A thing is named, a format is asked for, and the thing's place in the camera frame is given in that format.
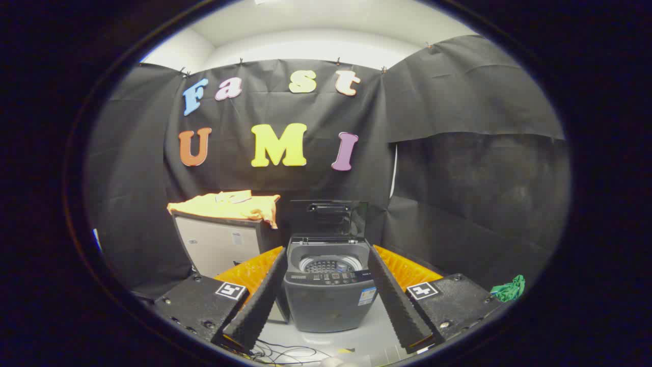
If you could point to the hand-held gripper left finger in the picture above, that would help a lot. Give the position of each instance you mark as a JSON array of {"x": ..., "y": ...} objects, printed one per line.
[{"x": 260, "y": 306}]

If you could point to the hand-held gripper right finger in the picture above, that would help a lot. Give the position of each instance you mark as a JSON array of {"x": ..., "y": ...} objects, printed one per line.
[{"x": 397, "y": 300}]

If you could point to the grey washing machine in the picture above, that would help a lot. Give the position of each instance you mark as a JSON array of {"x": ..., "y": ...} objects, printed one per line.
[{"x": 326, "y": 306}]

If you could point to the orange polo shirt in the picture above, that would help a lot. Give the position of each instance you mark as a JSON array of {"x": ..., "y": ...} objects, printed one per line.
[{"x": 224, "y": 206}]

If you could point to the dark washing machine lid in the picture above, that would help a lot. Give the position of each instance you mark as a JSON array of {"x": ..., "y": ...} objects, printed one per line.
[{"x": 328, "y": 220}]

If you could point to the white cabinet with dark top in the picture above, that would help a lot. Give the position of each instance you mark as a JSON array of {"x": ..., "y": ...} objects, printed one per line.
[{"x": 219, "y": 244}]

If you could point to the green cloth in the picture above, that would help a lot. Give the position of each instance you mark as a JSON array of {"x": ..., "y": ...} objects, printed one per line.
[{"x": 509, "y": 290}]

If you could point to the black backdrop cloth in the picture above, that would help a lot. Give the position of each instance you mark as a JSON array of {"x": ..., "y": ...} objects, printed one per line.
[{"x": 448, "y": 183}]

